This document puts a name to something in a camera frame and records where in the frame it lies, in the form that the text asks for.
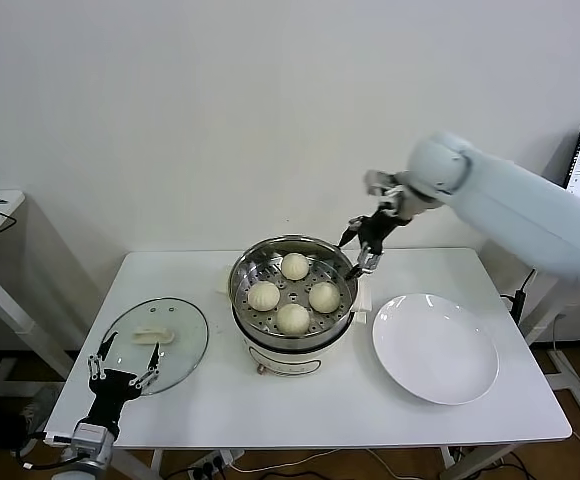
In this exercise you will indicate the stainless steel steamer basket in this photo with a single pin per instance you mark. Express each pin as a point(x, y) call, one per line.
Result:
point(242, 280)

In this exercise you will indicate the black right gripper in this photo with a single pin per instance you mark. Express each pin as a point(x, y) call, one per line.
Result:
point(377, 230)

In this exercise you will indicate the white work table leg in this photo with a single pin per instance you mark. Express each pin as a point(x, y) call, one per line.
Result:
point(446, 462)
point(156, 462)

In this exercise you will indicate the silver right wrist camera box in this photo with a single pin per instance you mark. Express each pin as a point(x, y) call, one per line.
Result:
point(377, 181)

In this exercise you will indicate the white laptop side table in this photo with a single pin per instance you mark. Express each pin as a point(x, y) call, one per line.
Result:
point(570, 306)

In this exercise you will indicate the white electric cooker base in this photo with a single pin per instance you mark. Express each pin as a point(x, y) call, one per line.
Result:
point(280, 362)

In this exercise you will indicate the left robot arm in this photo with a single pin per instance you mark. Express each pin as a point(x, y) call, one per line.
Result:
point(92, 440)

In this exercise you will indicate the white power strip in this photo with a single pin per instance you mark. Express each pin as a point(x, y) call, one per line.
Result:
point(210, 464)

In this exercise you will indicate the white round plate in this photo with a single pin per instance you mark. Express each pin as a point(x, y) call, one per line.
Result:
point(435, 350)

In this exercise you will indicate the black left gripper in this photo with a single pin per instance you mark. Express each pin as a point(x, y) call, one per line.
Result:
point(112, 395)

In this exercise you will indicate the white steamed baozi bun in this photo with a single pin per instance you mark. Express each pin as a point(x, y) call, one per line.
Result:
point(263, 296)
point(325, 297)
point(295, 266)
point(293, 320)

